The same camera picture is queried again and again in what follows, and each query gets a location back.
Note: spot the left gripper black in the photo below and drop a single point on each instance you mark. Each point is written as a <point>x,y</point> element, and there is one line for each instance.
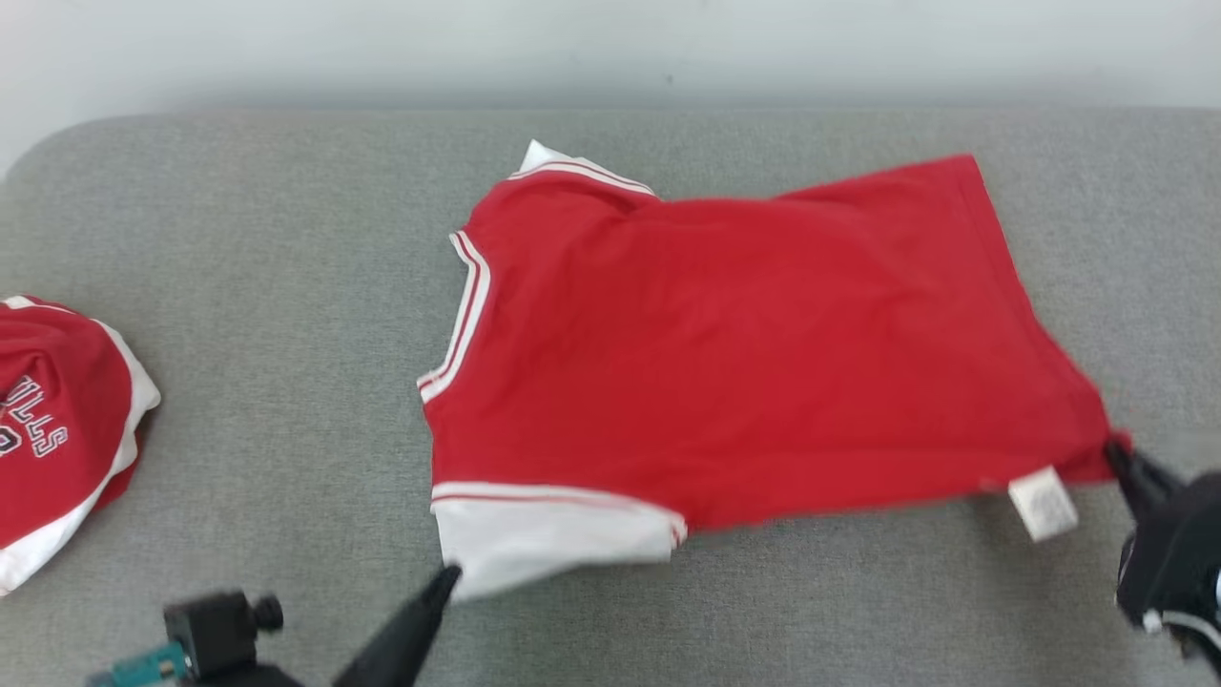
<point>253,679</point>

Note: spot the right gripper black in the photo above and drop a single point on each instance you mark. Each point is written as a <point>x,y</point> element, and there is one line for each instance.
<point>1183,563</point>

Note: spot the red shorts white hem band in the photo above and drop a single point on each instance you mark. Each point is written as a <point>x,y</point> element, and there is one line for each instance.
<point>67,420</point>

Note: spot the red jersey shirt white sleeves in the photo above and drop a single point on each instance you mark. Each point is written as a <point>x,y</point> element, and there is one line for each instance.
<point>744,363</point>

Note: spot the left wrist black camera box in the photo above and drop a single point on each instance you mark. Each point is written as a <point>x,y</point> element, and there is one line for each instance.
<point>215,630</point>

